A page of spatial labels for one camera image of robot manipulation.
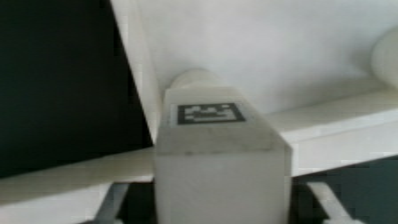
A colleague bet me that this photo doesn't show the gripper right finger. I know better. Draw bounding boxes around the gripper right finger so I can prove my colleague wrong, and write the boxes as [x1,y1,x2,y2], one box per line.
[305,182,365,224]

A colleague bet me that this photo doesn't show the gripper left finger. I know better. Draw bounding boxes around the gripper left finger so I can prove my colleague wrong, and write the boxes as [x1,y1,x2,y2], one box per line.
[79,183,129,224]

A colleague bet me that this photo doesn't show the white table leg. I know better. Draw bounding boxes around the white table leg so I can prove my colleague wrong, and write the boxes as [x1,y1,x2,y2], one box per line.
[154,70,291,224]

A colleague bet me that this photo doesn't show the white square tabletop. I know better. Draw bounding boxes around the white square tabletop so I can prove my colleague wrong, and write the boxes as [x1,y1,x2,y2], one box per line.
[109,0,398,141]

